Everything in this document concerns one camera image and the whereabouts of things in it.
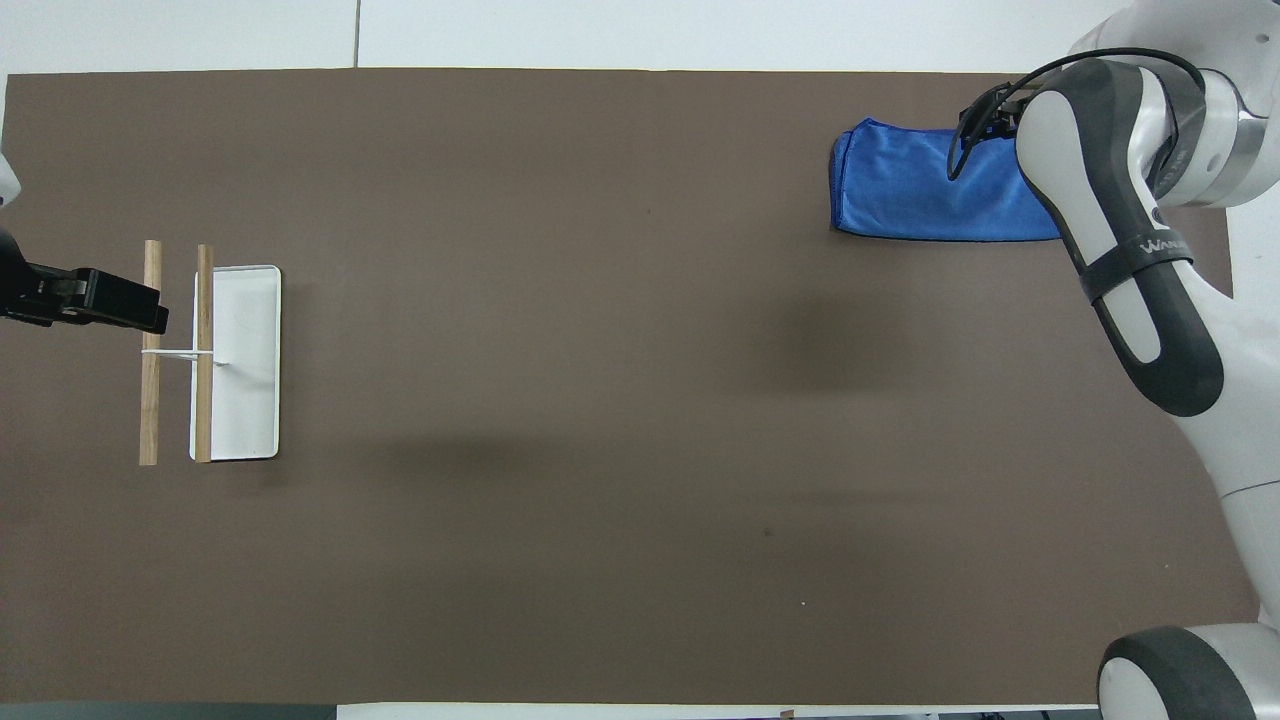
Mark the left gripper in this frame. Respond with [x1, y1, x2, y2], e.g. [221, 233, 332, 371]
[0, 228, 93, 328]

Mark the blue folded towel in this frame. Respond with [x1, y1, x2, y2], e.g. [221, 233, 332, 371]
[828, 117, 1064, 244]

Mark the white rack with wooden bars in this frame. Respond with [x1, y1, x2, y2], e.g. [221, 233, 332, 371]
[138, 239, 283, 468]

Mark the black cable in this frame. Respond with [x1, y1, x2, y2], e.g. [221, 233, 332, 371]
[946, 46, 1209, 184]

